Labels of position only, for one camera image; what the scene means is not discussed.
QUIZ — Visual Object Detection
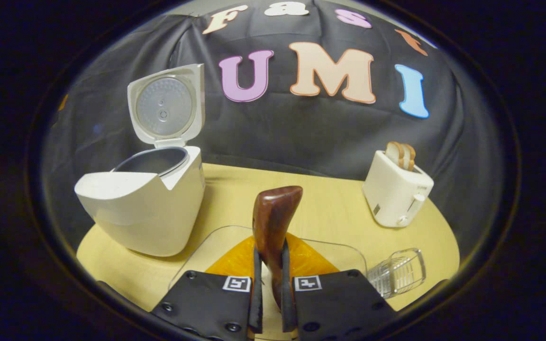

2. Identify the white rice cooker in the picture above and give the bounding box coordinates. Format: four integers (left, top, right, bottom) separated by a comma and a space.
74, 64, 206, 257

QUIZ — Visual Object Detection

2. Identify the toast bread slice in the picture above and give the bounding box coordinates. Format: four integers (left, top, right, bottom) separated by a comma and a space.
385, 141, 405, 169
401, 144, 417, 172

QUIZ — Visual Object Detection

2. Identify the brown wooden spoon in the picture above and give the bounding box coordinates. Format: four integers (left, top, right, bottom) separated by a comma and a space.
253, 186, 303, 311

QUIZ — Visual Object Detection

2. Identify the clear plastic chopstick holder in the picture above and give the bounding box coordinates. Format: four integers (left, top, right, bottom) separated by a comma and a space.
367, 248, 427, 299

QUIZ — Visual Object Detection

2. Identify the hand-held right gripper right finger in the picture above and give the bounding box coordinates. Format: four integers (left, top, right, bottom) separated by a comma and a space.
280, 232, 397, 341

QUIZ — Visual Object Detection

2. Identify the black backdrop cloth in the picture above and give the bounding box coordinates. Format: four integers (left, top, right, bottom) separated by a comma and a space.
41, 0, 510, 256

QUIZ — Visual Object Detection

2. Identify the white toaster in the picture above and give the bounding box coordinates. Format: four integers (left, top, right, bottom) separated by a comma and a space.
362, 149, 435, 229

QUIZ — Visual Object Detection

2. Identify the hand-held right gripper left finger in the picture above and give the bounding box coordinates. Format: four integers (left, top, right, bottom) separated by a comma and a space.
151, 234, 263, 341

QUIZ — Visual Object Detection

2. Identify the clear box of white rice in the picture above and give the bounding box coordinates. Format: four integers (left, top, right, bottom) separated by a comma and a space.
169, 225, 368, 341

